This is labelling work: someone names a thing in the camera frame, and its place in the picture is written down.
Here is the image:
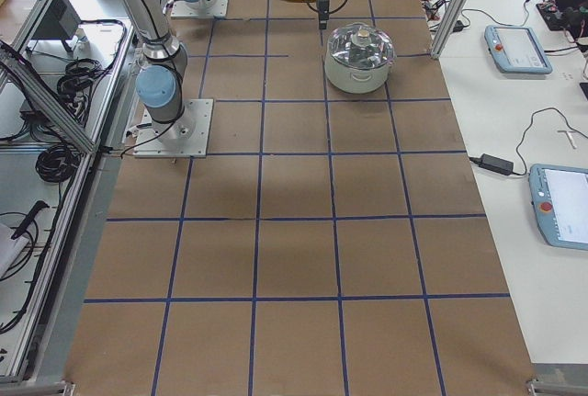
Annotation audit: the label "aluminium frame rail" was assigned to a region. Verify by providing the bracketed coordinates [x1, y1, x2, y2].
[1, 40, 97, 154]

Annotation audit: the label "aluminium frame post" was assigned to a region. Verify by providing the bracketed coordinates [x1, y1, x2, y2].
[430, 0, 467, 60]

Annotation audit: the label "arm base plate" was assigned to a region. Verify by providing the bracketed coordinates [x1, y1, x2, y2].
[131, 99, 214, 158]
[171, 0, 229, 19]

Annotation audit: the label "glass pot lid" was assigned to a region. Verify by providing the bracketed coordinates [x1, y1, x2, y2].
[327, 22, 396, 71]

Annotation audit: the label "brown paper table mat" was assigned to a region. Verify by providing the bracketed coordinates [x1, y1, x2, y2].
[65, 0, 533, 395]

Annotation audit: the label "blue teach pendant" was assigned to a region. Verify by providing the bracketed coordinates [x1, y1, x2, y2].
[528, 164, 587, 251]
[484, 26, 552, 75]

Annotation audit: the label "far blue teach pendant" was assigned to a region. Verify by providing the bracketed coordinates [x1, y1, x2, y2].
[484, 26, 552, 75]

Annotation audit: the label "near blue teach pendant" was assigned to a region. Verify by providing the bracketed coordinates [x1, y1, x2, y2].
[528, 164, 587, 251]

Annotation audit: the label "white cooking pot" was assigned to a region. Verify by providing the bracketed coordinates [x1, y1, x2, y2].
[324, 47, 391, 94]

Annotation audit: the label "black power adapter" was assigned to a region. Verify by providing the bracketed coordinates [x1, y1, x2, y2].
[479, 153, 514, 175]

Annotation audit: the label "coiled black cables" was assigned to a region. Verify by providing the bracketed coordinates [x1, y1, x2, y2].
[35, 143, 77, 185]

